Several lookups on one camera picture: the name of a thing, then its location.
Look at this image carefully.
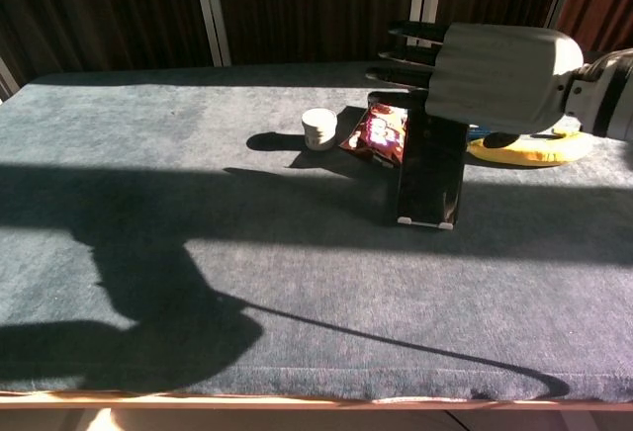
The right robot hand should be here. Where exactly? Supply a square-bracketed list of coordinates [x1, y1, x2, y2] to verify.
[365, 20, 586, 150]

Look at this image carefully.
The black smartphone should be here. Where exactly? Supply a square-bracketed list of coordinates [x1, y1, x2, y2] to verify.
[395, 101, 470, 227]

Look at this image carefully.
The white phone stand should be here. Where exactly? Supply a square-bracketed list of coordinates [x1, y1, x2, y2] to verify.
[396, 215, 454, 231]

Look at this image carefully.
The yellow banana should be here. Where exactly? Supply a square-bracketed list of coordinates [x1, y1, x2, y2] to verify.
[466, 121, 594, 168]

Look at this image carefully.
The red snack bag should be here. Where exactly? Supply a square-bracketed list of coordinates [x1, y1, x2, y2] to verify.
[337, 101, 410, 170]

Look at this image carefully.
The white paper cup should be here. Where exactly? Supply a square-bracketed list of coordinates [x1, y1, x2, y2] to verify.
[301, 107, 339, 152]

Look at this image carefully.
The dark brown curtain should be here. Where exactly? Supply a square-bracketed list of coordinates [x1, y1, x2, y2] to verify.
[0, 0, 570, 101]

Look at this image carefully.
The blue-grey table cloth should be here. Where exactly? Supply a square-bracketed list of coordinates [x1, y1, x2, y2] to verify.
[0, 51, 633, 403]

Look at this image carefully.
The wooden table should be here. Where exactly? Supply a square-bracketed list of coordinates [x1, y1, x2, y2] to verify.
[0, 389, 633, 413]

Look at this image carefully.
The white window frame rail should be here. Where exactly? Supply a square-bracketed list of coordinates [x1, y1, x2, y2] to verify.
[0, 56, 22, 102]

